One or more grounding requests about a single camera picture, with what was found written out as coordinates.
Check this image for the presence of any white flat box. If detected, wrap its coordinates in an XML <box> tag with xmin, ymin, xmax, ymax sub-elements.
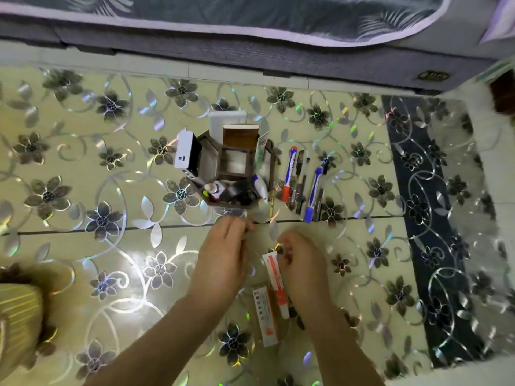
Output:
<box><xmin>208</xmin><ymin>110</ymin><xmax>248</xmax><ymax>136</ymax></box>

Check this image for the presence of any person's left hand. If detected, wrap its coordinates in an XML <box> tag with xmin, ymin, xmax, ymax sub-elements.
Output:
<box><xmin>187</xmin><ymin>215</ymin><xmax>256</xmax><ymax>314</ymax></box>

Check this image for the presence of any brown wooden desk organizer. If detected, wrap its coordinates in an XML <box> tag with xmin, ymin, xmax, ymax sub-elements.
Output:
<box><xmin>188</xmin><ymin>125</ymin><xmax>278</xmax><ymax>208</ymax></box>

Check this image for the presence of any dark leaf print bedsheet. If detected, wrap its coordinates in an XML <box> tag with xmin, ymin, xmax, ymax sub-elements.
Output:
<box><xmin>0</xmin><ymin>0</ymin><xmax>453</xmax><ymax>48</ymax></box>

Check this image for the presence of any green white tube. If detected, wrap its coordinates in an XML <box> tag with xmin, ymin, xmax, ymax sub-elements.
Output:
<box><xmin>255</xmin><ymin>138</ymin><xmax>269</xmax><ymax>174</ymax></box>

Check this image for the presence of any grey bed frame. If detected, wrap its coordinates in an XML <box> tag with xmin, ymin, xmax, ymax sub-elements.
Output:
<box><xmin>0</xmin><ymin>16</ymin><xmax>515</xmax><ymax>95</ymax></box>

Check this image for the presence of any person's left forearm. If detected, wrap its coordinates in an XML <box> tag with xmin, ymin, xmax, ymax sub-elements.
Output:
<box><xmin>84</xmin><ymin>294</ymin><xmax>232</xmax><ymax>386</ymax></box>

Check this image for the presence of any white glue bottle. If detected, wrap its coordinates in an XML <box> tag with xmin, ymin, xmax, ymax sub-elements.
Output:
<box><xmin>252</xmin><ymin>174</ymin><xmax>269</xmax><ymax>205</ymax></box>

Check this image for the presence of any black tape roll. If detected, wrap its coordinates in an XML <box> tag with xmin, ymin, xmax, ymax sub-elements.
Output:
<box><xmin>224</xmin><ymin>180</ymin><xmax>255</xmax><ymax>207</ymax></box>

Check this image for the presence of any white pillow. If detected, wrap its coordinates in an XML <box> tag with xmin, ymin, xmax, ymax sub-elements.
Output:
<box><xmin>480</xmin><ymin>0</ymin><xmax>515</xmax><ymax>44</ymax></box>

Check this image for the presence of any person's right forearm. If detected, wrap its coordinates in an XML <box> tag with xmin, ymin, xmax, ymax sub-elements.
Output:
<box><xmin>308</xmin><ymin>310</ymin><xmax>386</xmax><ymax>386</ymax></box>

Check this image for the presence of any red white marker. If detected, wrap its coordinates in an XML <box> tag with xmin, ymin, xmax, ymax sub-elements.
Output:
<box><xmin>281</xmin><ymin>146</ymin><xmax>298</xmax><ymax>203</ymax></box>

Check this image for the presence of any blue white marker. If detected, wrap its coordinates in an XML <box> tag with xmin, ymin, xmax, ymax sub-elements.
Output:
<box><xmin>303</xmin><ymin>166</ymin><xmax>324</xmax><ymax>224</ymax></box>

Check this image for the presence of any orange white medicine box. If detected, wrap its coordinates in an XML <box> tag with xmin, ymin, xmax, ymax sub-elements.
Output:
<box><xmin>252</xmin><ymin>286</ymin><xmax>281</xmax><ymax>348</ymax></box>

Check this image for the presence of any white power bank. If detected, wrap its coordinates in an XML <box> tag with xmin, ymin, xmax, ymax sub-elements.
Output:
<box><xmin>174</xmin><ymin>129</ymin><xmax>203</xmax><ymax>178</ymax></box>

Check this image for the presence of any person's right hand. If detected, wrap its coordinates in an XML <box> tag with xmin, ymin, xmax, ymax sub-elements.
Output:
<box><xmin>277</xmin><ymin>231</ymin><xmax>338</xmax><ymax>323</ymax></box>

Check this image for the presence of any white orange ointment tube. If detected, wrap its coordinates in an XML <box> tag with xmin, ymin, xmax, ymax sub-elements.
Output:
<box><xmin>262</xmin><ymin>251</ymin><xmax>291</xmax><ymax>320</ymax></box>

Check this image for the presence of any yellow striped garment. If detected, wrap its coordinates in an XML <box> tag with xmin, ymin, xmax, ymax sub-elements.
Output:
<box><xmin>0</xmin><ymin>272</ymin><xmax>46</xmax><ymax>383</ymax></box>

